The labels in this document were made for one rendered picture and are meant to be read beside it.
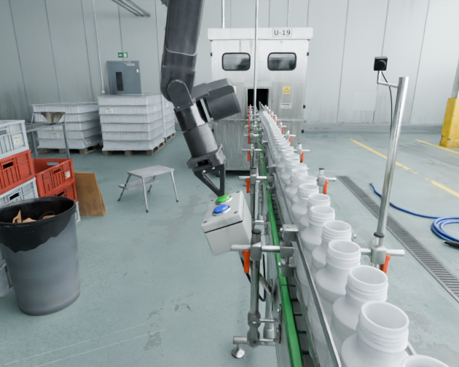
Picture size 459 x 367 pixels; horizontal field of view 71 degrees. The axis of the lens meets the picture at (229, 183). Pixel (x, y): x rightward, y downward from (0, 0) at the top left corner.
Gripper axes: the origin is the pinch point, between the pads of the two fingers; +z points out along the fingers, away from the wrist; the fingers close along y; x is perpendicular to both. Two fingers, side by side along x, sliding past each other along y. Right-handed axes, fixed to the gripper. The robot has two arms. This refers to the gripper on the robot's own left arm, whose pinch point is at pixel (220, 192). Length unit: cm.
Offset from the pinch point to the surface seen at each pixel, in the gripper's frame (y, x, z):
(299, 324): -23.8, -8.9, 17.0
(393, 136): 70, -62, 20
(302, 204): -7.5, -15.5, 5.1
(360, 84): 961, -327, 85
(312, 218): -18.9, -15.7, 3.2
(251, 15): 960, -81, -203
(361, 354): -42.6, -14.8, 5.1
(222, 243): -9.8, 1.2, 7.0
